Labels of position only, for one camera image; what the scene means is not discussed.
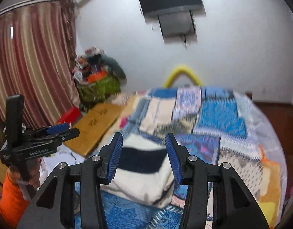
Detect cream navy striped cat sweater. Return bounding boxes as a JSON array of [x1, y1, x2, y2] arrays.
[[101, 134, 174, 208]]

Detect orange sleeve left forearm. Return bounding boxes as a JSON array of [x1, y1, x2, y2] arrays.
[[0, 173, 29, 228]]

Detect person's left hand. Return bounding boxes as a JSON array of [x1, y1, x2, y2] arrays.
[[7, 158, 41, 189]]

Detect red flat box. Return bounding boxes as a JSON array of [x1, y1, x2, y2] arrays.
[[56, 106, 82, 124]]

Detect green patterned storage box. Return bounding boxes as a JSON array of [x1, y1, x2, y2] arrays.
[[75, 76, 120, 103]]

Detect orange box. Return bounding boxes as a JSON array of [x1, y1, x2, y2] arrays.
[[87, 70, 107, 83]]

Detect pile of clutter items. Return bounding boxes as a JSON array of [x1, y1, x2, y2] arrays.
[[71, 47, 108, 84]]

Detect grey plush toy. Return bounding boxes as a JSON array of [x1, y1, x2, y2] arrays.
[[103, 56, 127, 86]]

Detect red gold striped curtain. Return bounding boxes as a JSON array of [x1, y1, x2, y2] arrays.
[[0, 0, 80, 128]]

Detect blue patchwork bed quilt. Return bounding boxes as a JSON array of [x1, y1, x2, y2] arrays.
[[101, 86, 287, 228]]

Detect yellow foam arch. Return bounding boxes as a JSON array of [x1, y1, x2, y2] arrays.
[[163, 65, 203, 88]]

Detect small framed dark screen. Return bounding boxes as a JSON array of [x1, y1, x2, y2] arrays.
[[158, 11, 196, 38]]

